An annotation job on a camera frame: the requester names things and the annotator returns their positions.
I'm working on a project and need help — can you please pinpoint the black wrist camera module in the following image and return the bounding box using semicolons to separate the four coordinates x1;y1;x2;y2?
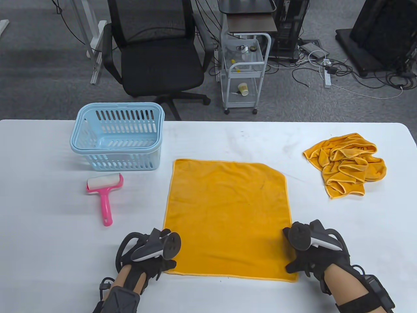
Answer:
336;267;396;313
92;277;141;313

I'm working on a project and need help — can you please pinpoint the grey power adapter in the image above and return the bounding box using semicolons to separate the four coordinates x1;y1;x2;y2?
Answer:
299;42;329;60

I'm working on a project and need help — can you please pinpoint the pink lint roller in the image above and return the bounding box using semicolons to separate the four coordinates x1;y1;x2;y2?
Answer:
86;173;124;226

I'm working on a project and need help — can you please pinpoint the black computer tower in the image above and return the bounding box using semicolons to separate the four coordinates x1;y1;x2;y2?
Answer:
272;0;310;61

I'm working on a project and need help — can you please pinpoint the person's left hand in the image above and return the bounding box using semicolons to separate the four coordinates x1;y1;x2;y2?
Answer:
116;228;178;281

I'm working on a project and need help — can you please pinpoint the black side table top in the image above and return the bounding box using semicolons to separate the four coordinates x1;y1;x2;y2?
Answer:
218;0;277;14

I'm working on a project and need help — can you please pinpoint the white utility cart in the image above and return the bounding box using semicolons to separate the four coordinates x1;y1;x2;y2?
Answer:
220;33;272;114

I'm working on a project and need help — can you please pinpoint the brown board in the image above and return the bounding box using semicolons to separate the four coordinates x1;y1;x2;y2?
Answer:
226;15;278;33

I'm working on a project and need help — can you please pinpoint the yellow square towel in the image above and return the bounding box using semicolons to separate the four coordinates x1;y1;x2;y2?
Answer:
303;133;387;199
163;158;299;283

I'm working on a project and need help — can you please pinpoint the white cable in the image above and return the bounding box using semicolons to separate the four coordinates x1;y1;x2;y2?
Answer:
331;83;404;99

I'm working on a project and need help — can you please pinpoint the person's right hand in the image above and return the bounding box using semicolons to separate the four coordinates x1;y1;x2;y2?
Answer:
282;220;352;285

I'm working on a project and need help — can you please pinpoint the light blue plastic basket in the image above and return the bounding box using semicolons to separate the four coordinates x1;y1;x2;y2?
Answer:
70;102;165;171

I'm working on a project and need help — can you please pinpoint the person's right forearm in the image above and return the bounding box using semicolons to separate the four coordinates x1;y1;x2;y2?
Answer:
323;263;372;308

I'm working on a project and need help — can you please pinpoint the white desk leg frame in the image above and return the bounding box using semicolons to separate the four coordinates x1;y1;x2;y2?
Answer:
70;0;108;85

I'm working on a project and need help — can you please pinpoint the black office chair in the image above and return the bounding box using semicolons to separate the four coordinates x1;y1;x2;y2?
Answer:
102;0;215;121

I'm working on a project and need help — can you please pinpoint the black display stand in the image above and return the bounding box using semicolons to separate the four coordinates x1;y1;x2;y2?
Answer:
336;0;417;77

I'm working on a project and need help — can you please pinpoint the grey tracking controller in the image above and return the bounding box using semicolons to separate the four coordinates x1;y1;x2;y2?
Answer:
288;222;343;251
116;230;182;271

